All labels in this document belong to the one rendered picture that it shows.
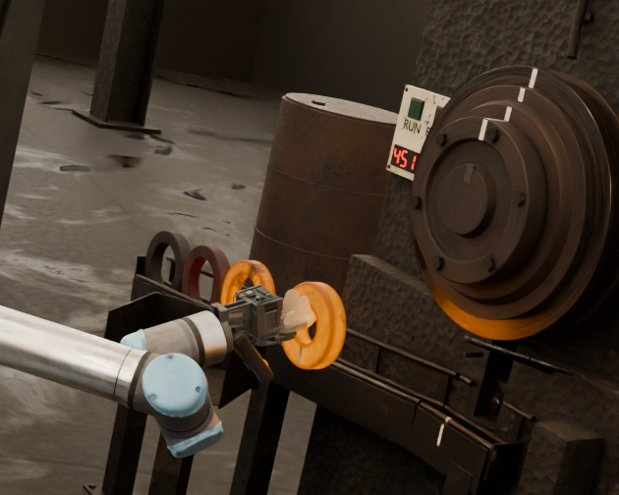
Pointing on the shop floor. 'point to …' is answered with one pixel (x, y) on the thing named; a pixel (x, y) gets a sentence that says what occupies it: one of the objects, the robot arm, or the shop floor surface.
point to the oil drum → (321, 190)
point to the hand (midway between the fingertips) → (313, 315)
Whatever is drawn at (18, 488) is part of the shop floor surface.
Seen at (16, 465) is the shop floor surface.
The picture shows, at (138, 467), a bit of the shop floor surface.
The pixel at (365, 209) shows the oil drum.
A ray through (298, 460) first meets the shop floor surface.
